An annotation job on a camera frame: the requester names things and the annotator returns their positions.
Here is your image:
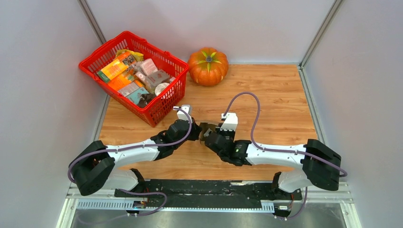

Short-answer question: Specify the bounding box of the brown cardboard box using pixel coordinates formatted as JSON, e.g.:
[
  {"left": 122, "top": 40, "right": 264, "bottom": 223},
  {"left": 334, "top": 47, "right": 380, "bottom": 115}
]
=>
[{"left": 199, "top": 121, "right": 220, "bottom": 146}]

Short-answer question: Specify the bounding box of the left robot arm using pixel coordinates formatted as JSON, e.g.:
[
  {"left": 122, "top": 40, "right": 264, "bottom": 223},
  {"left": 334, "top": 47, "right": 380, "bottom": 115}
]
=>
[{"left": 67, "top": 119, "right": 202, "bottom": 197}]

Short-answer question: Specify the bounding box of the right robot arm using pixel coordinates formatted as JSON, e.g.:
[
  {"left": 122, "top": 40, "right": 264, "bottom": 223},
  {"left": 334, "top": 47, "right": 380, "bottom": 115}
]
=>
[{"left": 203, "top": 130, "right": 341, "bottom": 199}]

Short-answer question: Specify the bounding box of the grey pink box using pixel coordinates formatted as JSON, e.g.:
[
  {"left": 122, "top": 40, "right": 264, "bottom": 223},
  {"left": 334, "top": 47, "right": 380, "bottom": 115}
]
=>
[{"left": 145, "top": 70, "right": 170, "bottom": 90}]

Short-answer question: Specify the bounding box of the teal box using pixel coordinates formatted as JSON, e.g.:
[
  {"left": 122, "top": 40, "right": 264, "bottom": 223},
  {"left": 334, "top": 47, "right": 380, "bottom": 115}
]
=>
[{"left": 126, "top": 87, "right": 149, "bottom": 105}]

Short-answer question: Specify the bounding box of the orange snack box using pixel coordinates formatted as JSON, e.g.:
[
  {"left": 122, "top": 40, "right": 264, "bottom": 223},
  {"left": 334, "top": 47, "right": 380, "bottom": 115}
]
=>
[{"left": 96, "top": 53, "right": 136, "bottom": 83}]

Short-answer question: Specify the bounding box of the white tape roll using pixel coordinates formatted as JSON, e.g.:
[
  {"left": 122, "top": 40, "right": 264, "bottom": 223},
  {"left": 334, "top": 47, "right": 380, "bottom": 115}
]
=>
[{"left": 154, "top": 83, "right": 170, "bottom": 96}]

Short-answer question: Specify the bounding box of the orange pumpkin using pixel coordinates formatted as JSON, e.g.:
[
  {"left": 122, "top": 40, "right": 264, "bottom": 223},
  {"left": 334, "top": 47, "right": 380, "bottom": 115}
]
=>
[{"left": 188, "top": 47, "right": 229, "bottom": 86}]

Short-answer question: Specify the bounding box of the yellow snack bag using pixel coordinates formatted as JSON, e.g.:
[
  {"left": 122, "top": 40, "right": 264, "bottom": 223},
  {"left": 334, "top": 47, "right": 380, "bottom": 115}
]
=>
[{"left": 115, "top": 49, "right": 144, "bottom": 62}]

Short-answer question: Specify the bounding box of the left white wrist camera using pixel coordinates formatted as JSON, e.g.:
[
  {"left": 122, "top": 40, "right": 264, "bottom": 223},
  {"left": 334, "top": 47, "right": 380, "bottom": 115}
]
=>
[{"left": 173, "top": 104, "right": 193, "bottom": 123}]

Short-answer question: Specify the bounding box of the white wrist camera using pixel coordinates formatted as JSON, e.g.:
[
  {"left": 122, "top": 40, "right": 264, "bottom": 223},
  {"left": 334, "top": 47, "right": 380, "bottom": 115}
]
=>
[
  {"left": 173, "top": 104, "right": 193, "bottom": 123},
  {"left": 220, "top": 113, "right": 238, "bottom": 132}
]

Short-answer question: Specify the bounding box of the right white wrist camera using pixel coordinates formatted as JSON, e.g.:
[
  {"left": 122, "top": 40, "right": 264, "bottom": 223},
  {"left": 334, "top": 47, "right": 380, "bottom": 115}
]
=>
[{"left": 220, "top": 113, "right": 238, "bottom": 132}]

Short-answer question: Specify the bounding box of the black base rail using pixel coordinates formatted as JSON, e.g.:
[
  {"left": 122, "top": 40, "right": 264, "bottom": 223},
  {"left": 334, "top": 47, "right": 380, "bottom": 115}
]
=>
[{"left": 133, "top": 179, "right": 303, "bottom": 209}]

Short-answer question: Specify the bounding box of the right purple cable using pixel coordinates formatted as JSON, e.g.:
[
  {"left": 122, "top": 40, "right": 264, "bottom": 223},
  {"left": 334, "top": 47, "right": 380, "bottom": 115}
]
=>
[{"left": 221, "top": 92, "right": 348, "bottom": 178}]

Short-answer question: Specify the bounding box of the purple cable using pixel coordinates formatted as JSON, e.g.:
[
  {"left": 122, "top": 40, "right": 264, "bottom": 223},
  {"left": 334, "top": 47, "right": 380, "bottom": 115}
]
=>
[
  {"left": 67, "top": 107, "right": 193, "bottom": 184},
  {"left": 221, "top": 92, "right": 348, "bottom": 178}
]

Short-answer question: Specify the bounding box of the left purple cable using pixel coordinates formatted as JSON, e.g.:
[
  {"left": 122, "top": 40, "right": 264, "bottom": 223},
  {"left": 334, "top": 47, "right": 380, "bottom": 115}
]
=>
[{"left": 67, "top": 107, "right": 193, "bottom": 184}]

